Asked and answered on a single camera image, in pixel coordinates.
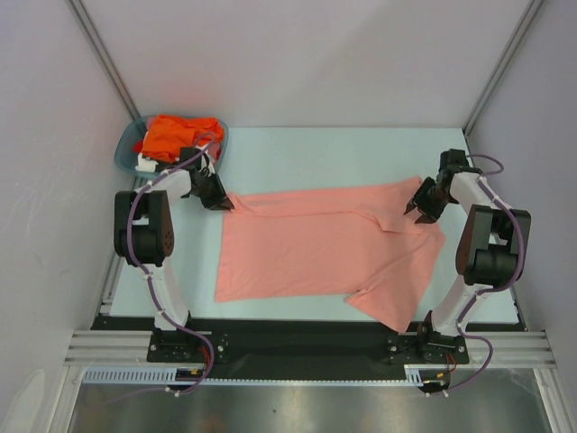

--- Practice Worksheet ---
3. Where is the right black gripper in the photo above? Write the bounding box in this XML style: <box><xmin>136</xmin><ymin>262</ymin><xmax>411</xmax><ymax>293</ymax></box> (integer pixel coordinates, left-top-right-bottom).
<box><xmin>406</xmin><ymin>177</ymin><xmax>455</xmax><ymax>224</ymax></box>

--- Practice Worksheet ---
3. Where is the salmon pink t shirt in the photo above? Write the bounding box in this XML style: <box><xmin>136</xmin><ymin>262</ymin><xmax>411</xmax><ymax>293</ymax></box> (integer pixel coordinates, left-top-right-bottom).
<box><xmin>215</xmin><ymin>177</ymin><xmax>445</xmax><ymax>332</ymax></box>

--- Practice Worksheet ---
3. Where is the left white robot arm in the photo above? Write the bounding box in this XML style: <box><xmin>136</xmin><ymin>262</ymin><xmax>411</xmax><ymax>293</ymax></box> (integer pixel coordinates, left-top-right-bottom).
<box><xmin>114</xmin><ymin>169</ymin><xmax>234</xmax><ymax>361</ymax></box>

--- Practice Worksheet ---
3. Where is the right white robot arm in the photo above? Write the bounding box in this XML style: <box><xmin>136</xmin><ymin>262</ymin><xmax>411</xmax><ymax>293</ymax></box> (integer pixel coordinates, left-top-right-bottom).
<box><xmin>406</xmin><ymin>172</ymin><xmax>532</xmax><ymax>362</ymax></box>

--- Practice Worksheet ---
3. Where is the white t shirt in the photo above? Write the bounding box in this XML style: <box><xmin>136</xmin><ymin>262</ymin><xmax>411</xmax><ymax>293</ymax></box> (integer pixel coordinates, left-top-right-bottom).
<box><xmin>134</xmin><ymin>152</ymin><xmax>160</xmax><ymax>172</ymax></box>

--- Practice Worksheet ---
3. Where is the orange t shirt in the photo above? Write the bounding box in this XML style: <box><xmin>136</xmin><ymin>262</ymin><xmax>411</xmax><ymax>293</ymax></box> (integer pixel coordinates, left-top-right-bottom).
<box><xmin>134</xmin><ymin>115</ymin><xmax>225</xmax><ymax>163</ymax></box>

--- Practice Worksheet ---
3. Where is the blue plastic laundry basket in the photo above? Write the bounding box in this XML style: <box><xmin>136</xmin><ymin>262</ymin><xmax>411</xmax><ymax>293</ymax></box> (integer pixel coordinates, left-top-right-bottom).
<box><xmin>114</xmin><ymin>115</ymin><xmax>229</xmax><ymax>180</ymax></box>

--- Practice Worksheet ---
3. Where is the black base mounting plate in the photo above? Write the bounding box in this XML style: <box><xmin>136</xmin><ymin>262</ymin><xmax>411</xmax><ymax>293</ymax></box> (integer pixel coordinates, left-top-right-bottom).
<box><xmin>89</xmin><ymin>315</ymin><xmax>527</xmax><ymax>382</ymax></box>

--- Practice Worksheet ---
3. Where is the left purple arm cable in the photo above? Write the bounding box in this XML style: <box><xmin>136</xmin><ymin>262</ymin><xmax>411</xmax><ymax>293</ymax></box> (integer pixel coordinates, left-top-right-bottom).
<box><xmin>103</xmin><ymin>131</ymin><xmax>222</xmax><ymax>402</ymax></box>

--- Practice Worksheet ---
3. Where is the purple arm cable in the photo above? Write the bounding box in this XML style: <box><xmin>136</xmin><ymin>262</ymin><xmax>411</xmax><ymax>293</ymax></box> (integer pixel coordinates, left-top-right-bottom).
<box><xmin>103</xmin><ymin>131</ymin><xmax>222</xmax><ymax>402</ymax></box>
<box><xmin>423</xmin><ymin>153</ymin><xmax>527</xmax><ymax>398</ymax></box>

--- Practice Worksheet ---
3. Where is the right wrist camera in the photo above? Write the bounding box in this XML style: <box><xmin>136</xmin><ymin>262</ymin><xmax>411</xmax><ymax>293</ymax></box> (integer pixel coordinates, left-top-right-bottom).
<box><xmin>438</xmin><ymin>149</ymin><xmax>481</xmax><ymax>179</ymax></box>

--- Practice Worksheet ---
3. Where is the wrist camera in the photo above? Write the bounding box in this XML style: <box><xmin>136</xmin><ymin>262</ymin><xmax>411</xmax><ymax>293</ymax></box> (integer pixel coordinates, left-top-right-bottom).
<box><xmin>438</xmin><ymin>149</ymin><xmax>481</xmax><ymax>179</ymax></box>
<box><xmin>178</xmin><ymin>146</ymin><xmax>215</xmax><ymax>177</ymax></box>

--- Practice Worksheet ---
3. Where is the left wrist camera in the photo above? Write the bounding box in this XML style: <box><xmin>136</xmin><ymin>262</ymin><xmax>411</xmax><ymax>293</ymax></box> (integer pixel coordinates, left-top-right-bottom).
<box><xmin>178</xmin><ymin>146</ymin><xmax>215</xmax><ymax>177</ymax></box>

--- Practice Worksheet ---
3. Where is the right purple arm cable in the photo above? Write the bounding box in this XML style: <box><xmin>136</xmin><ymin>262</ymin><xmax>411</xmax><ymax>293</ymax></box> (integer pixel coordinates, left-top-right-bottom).
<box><xmin>423</xmin><ymin>153</ymin><xmax>527</xmax><ymax>398</ymax></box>

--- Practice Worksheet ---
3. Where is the blue slotted cable duct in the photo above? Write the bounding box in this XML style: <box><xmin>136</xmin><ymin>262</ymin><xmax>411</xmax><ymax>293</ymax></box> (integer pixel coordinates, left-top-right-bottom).
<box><xmin>83</xmin><ymin>366</ymin><xmax>177</xmax><ymax>385</ymax></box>

